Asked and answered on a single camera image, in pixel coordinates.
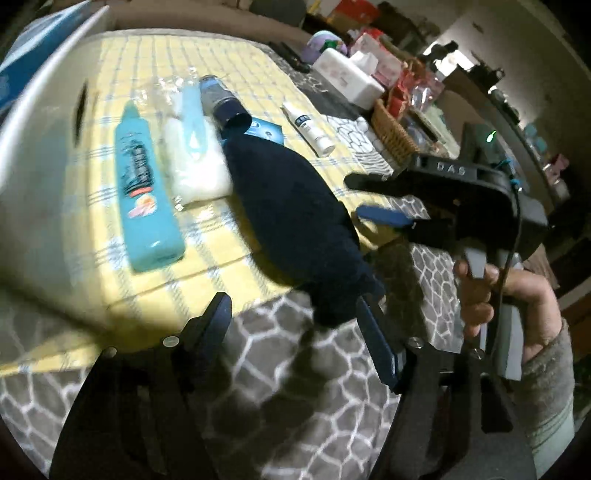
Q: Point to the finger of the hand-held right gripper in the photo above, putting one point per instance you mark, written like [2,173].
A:
[388,216]
[374,182]

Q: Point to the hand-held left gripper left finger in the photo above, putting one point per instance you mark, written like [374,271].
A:
[222,316]

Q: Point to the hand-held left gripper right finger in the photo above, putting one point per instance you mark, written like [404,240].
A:
[374,332]

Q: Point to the small white bottle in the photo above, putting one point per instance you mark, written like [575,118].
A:
[307,127]

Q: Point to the blue packet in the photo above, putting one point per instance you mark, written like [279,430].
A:
[264,131]

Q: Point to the teal bottle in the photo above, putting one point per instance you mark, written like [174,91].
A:
[143,198]

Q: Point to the clear cotton pads packet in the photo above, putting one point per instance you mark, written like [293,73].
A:
[198,161]

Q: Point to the navy and grey cylindrical can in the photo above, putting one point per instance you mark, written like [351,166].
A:
[226,101]

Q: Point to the grey storage box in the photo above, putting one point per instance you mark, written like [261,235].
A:
[37,161]

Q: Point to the person's right forearm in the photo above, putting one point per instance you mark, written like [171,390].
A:
[549,392]

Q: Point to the person's right hand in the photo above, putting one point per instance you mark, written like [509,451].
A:
[540,304]

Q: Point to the wicker basket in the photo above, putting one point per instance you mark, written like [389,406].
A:
[392,134]

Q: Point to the small white jar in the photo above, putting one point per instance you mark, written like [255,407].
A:
[362,124]

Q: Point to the black flat pad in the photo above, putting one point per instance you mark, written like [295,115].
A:
[337,104]

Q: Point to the pile of red snack packets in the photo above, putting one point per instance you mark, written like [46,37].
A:
[397,78]

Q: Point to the white tissue box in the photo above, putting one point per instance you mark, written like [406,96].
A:
[341,76]

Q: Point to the purple toy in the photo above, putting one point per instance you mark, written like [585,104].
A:
[325,46]

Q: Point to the black remote control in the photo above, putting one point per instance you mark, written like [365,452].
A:
[288,55]

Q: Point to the yellow plaid cloth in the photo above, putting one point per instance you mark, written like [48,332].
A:
[240,74]

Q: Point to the dark grey cushion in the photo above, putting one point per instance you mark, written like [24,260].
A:
[277,8]

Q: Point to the brown sofa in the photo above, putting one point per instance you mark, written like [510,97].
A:
[184,18]

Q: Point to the white and blue product box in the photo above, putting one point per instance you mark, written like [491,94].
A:
[27,50]

